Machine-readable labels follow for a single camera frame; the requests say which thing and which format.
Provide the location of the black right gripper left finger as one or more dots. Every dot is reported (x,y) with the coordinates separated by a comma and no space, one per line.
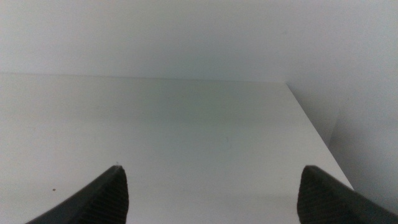
(102,202)

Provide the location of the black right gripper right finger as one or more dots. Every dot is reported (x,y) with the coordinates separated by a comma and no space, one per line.
(326,202)

